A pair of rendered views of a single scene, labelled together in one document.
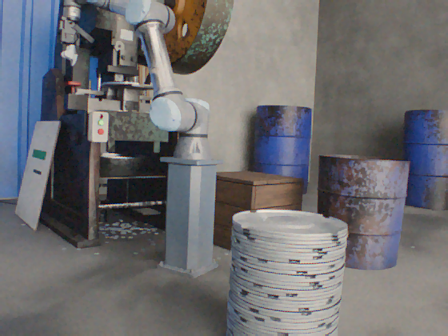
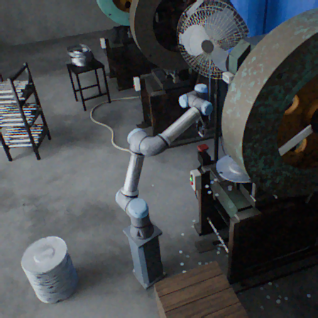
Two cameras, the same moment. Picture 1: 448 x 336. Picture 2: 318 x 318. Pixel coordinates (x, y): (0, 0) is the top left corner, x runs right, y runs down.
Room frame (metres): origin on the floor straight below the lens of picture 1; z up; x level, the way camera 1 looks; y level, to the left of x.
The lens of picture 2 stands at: (2.39, -1.12, 2.08)
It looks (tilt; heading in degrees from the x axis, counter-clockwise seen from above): 36 degrees down; 116
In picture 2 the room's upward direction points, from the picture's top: 6 degrees counter-clockwise
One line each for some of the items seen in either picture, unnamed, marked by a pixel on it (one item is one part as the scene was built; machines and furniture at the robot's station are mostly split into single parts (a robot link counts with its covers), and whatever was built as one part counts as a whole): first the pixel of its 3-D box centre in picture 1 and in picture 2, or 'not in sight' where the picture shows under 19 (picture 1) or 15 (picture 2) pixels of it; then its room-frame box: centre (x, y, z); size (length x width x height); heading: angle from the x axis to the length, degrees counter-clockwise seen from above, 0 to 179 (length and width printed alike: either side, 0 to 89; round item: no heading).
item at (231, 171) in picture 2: (127, 86); (240, 167); (2.10, 0.54, 0.78); 0.29 x 0.29 x 0.01
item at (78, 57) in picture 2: not in sight; (86, 74); (-0.36, 2.41, 0.40); 0.45 x 0.40 x 0.79; 143
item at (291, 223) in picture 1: (289, 222); (44, 254); (1.00, -0.17, 0.33); 0.29 x 0.29 x 0.01
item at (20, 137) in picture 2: not in sight; (16, 113); (-0.40, 1.16, 0.47); 0.46 x 0.43 x 0.95; 21
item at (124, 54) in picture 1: (122, 41); not in sight; (2.16, 0.59, 1.04); 0.17 x 0.15 x 0.30; 41
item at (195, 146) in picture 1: (193, 146); (141, 225); (1.58, 0.13, 0.50); 0.15 x 0.15 x 0.10
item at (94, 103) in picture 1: (116, 107); (257, 175); (2.19, 0.62, 0.68); 0.45 x 0.30 x 0.06; 131
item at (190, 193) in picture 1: (190, 214); (145, 253); (1.58, 0.13, 0.23); 0.19 x 0.19 x 0.45; 59
